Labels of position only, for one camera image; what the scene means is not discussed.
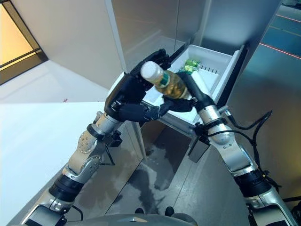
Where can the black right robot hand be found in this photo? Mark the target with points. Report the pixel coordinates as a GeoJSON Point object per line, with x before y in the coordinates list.
{"type": "Point", "coordinates": [197, 91]}

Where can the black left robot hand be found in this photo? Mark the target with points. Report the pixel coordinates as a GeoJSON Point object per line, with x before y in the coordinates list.
{"type": "Point", "coordinates": [127, 99]}

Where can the yellow juice bottle white cap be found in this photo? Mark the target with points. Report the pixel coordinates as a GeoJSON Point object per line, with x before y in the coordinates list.
{"type": "Point", "coordinates": [169, 82]}

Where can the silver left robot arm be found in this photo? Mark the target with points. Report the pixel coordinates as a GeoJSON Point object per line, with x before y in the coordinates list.
{"type": "Point", "coordinates": [82, 160]}

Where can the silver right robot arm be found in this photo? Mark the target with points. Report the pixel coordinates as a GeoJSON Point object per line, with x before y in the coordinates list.
{"type": "Point", "coordinates": [237, 160]}

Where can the white fridge drawer bin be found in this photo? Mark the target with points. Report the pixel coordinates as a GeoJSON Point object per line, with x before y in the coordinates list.
{"type": "Point", "coordinates": [209, 77]}

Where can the steel fridge drawer front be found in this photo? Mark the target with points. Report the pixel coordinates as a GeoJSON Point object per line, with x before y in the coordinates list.
{"type": "Point", "coordinates": [225, 94]}

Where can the stainless steel fridge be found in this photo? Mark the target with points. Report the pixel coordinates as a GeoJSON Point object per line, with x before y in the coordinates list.
{"type": "Point", "coordinates": [211, 28]}

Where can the black robot foot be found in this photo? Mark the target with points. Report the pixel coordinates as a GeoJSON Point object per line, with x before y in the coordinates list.
{"type": "Point", "coordinates": [169, 211]}
{"type": "Point", "coordinates": [139, 211]}

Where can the grey robot torso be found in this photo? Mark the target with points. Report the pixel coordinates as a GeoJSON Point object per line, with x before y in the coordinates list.
{"type": "Point", "coordinates": [150, 220]}

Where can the orange lit window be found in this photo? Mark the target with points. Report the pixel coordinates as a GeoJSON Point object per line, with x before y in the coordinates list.
{"type": "Point", "coordinates": [14, 40]}

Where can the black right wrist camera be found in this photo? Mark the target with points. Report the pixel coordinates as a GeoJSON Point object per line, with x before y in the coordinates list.
{"type": "Point", "coordinates": [201, 133]}

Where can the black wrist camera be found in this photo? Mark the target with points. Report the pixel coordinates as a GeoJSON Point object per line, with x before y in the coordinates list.
{"type": "Point", "coordinates": [201, 133]}
{"type": "Point", "coordinates": [115, 139]}

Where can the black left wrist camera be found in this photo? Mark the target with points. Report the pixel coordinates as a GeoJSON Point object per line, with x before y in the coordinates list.
{"type": "Point", "coordinates": [115, 139]}

